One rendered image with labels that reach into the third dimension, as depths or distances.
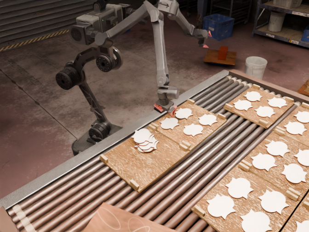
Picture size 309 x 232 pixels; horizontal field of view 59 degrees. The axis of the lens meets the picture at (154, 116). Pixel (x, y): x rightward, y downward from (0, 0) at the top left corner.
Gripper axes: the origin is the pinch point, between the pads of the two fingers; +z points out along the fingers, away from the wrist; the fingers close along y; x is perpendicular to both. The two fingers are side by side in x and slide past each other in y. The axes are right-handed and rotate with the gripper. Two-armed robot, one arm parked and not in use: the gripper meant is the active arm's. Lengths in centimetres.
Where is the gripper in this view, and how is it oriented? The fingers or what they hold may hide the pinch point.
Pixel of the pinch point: (167, 113)
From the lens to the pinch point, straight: 173.1
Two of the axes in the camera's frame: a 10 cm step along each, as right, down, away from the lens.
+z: 2.0, 6.8, 7.0
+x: 6.6, -6.3, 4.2
